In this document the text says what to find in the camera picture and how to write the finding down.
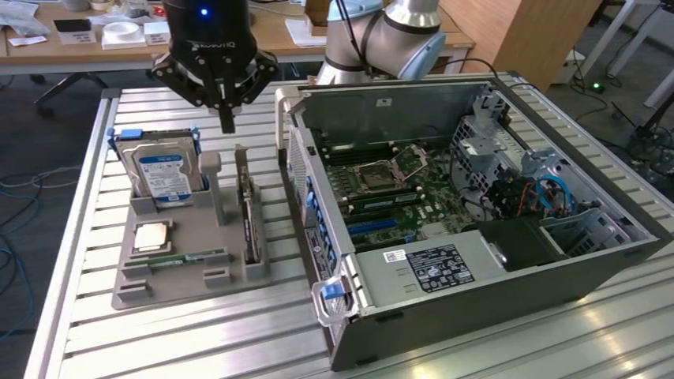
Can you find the blue floor cable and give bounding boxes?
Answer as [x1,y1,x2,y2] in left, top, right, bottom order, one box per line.
[0,189,41,340]

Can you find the low-profile Nvidia graphics card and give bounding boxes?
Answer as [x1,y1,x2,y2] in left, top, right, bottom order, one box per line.
[232,143,264,265]

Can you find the brown cardboard box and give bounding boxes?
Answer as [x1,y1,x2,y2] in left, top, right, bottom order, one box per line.
[304,0,332,28]

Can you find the blue expansion slot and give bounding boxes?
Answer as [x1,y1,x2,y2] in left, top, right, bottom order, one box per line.
[346,218,400,235]

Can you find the clear plastic bag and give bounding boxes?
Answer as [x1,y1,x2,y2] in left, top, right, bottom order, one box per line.
[0,2,52,37]

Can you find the hard disk in blue caddy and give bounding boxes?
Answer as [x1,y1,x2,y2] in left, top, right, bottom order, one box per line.
[104,124,210,207]

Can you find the wooden desk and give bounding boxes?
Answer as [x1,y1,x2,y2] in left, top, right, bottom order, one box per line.
[0,0,191,86]
[247,0,478,80]

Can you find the perforated metal drive cage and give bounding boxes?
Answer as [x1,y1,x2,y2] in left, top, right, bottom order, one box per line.
[450,88,527,190]

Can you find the white box with red button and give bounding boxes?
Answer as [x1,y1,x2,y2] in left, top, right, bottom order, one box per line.
[562,49,587,86]

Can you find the blue SATA wire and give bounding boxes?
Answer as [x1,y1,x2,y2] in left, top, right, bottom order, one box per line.
[534,173,577,217]

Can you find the black and white box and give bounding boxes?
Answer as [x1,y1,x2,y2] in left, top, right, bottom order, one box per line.
[52,18,97,46]

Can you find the open dark grey PC case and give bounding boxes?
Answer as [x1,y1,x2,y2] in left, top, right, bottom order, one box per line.
[274,77,674,373]

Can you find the white square base plate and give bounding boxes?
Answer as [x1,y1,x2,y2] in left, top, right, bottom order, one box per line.
[100,31,148,51]

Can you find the black tripod stand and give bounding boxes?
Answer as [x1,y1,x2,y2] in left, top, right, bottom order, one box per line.
[613,100,674,167]

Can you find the stack of white papers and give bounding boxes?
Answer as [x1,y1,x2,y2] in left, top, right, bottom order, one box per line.
[283,17,328,49]

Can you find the white table frame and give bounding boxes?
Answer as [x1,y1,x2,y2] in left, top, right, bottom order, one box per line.
[573,0,674,80]

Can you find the black cable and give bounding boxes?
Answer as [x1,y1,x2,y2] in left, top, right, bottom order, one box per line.
[431,58,547,92]

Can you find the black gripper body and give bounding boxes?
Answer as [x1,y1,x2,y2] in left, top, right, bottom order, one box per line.
[160,0,260,112]

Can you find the grey power supply unit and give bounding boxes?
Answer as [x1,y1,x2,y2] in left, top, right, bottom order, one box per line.
[355,231,510,310]

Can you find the green Dell motherboard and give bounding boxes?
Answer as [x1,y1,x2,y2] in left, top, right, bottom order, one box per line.
[314,132,489,252]

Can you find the CPU socket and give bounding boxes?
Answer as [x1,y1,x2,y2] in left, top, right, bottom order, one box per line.
[352,159,407,194]

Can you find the grey plastic parts rack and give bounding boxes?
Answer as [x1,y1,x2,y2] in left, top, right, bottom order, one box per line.
[109,152,275,311]

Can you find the white labelled box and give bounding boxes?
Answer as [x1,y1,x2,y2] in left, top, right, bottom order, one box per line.
[143,21,172,47]

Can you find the wooden cabinet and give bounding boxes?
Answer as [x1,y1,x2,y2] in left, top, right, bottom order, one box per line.
[439,0,605,92]

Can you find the black office chair base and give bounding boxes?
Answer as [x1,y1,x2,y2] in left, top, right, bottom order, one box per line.
[31,70,109,118]

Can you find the metal disk bay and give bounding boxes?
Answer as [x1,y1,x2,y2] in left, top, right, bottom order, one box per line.
[537,207,633,257]

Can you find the green RAM stick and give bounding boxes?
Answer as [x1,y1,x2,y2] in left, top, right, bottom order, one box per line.
[148,249,227,268]
[347,192,423,211]

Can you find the silver metal bracket plate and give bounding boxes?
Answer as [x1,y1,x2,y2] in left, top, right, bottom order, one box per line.
[456,137,499,159]

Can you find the silver CPU chip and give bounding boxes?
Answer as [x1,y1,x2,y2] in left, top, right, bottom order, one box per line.
[131,222,171,253]

